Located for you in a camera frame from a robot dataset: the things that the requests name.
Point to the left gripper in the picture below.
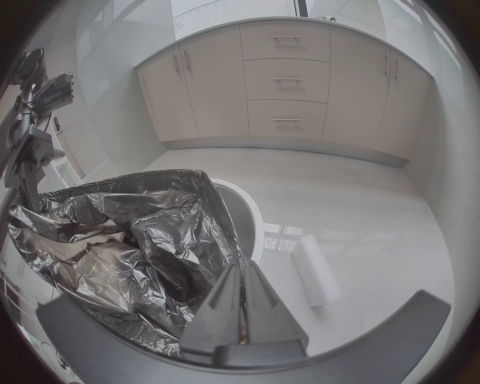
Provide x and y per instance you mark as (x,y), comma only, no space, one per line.
(33,150)

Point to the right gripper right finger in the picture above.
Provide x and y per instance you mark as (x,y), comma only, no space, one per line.
(268,315)

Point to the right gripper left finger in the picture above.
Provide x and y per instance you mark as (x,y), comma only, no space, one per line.
(221,311)

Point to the white foam roll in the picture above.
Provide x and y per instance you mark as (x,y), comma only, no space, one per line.
(315,270)

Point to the black plastic bag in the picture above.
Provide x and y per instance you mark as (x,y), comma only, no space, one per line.
(131,240)

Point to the white trash bin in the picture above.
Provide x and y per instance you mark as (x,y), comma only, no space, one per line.
(247,210)

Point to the grey chair with white legs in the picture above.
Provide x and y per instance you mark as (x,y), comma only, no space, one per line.
(57,153)

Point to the beige cabinet with drawers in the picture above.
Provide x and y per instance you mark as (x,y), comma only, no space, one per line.
(285,93)

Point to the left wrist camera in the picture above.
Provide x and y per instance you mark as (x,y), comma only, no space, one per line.
(56,92)

